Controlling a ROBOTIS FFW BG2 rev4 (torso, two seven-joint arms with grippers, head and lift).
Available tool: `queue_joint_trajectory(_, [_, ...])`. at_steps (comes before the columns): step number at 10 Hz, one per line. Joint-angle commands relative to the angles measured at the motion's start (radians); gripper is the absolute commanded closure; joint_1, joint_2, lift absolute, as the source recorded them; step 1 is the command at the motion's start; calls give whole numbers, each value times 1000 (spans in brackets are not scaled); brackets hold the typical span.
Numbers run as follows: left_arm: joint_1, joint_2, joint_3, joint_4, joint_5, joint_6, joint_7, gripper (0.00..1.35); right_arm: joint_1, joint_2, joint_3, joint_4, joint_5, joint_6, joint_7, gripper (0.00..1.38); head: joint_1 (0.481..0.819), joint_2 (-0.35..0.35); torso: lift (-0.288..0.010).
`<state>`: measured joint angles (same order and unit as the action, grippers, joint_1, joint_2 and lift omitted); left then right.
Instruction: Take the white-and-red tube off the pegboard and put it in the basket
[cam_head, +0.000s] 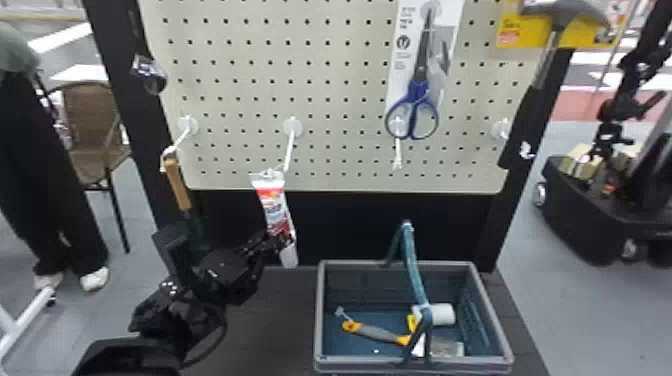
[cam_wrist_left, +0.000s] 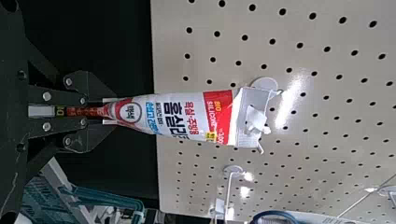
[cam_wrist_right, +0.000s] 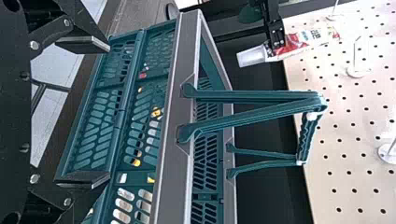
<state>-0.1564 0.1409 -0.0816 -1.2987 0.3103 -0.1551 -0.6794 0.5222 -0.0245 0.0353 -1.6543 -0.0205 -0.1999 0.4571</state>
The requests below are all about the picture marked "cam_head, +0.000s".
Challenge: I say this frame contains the person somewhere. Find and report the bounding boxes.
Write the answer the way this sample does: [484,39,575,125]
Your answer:
[0,22,112,293]

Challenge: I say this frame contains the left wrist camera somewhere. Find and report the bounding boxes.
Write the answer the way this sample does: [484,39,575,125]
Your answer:
[151,219,200,289]

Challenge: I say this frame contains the blue scissors on card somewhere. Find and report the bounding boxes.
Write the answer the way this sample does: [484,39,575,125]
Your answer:
[384,0,466,142]

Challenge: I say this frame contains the blue basket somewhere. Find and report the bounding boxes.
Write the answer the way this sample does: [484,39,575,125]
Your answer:
[313,219,516,376]

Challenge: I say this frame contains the brown chair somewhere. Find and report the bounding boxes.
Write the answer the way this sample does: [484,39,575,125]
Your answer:
[48,80,133,255]

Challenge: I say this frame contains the white pegboard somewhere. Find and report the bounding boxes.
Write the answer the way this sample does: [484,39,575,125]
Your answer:
[81,0,576,274]

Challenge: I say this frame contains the white tube with red print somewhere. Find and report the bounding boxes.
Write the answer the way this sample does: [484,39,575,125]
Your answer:
[248,169,300,269]

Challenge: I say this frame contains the yellow handle paint roller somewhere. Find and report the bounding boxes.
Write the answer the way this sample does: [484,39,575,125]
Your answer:
[334,302,457,349]

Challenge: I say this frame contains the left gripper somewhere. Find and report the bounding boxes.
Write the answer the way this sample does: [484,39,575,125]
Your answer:
[198,229,294,307]

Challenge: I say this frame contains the hammer on yellow card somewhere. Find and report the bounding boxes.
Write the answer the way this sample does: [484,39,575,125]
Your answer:
[495,0,631,172]

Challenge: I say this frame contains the wooden handle brush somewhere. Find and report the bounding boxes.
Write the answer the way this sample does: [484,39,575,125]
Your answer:
[159,145,209,248]

